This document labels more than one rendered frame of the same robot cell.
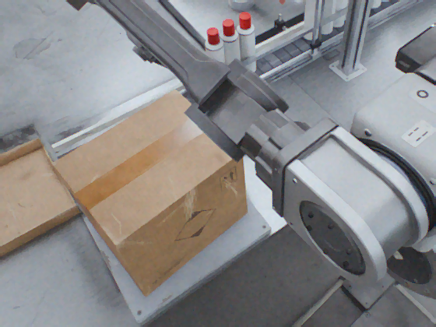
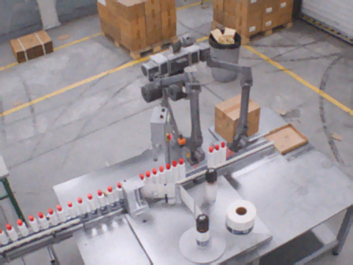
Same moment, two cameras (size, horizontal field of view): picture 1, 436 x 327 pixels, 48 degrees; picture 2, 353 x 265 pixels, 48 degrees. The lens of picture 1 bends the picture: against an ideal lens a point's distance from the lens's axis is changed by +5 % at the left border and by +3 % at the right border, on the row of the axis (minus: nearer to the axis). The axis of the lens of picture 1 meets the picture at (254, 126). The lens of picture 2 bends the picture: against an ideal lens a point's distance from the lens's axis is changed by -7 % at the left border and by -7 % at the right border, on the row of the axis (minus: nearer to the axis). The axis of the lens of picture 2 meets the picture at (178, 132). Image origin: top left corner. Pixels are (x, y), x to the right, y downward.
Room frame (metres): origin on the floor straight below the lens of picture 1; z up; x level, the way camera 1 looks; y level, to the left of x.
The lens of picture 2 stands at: (3.36, 0.08, 3.18)
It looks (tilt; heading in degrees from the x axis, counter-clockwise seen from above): 40 degrees down; 187
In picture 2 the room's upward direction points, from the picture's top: 3 degrees counter-clockwise
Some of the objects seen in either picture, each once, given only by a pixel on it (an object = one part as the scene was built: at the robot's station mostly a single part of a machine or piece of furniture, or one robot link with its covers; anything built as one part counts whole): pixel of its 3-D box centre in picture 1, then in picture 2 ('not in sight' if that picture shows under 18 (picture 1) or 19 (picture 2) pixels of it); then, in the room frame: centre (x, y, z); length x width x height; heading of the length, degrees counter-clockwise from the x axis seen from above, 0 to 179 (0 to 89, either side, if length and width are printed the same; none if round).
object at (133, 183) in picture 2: not in sight; (131, 183); (1.48, -0.49, 1.14); 0.14 x 0.11 x 0.01; 123
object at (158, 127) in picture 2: not in sight; (160, 125); (1.15, -0.33, 1.38); 0.17 x 0.10 x 0.19; 178
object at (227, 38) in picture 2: not in sight; (225, 42); (-1.75, 0.13, 0.50); 0.42 x 0.41 x 0.28; 129
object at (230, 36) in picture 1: (230, 50); (217, 155); (1.01, 0.06, 0.98); 0.05 x 0.05 x 0.20
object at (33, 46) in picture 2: not in sight; (31, 46); (-2.44, -3.08, 0.11); 0.65 x 0.54 x 0.22; 126
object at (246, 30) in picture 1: (246, 43); (210, 158); (1.03, 0.01, 0.98); 0.05 x 0.05 x 0.20
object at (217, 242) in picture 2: not in sight; (202, 244); (1.76, -0.01, 0.89); 0.31 x 0.31 x 0.01
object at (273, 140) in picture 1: (284, 152); (208, 56); (0.32, -0.03, 1.45); 0.09 x 0.08 x 0.12; 129
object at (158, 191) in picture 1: (161, 190); (237, 118); (0.56, 0.22, 0.99); 0.30 x 0.24 x 0.27; 130
